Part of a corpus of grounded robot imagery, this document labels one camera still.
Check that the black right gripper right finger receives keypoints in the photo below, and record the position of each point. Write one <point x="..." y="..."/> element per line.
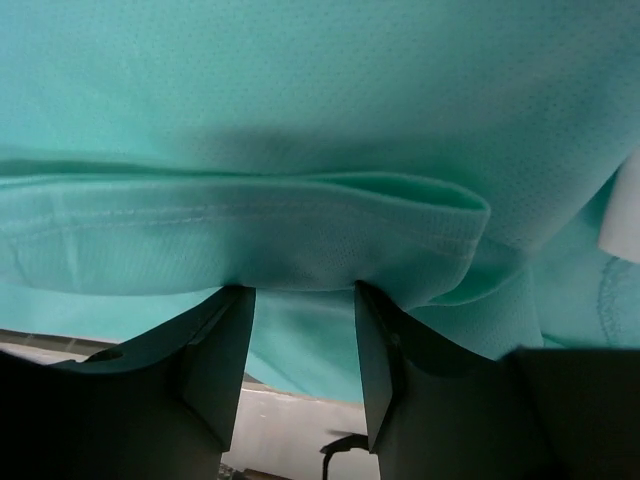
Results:
<point x="435" y="410"/>

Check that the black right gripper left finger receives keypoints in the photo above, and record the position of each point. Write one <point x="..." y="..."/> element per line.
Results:
<point x="159" y="406"/>

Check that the teal t shirt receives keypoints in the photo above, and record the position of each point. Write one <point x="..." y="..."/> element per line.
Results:
<point x="468" y="158"/>

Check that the aluminium table rail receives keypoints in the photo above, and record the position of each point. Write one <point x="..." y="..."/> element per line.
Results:
<point x="49" y="349"/>

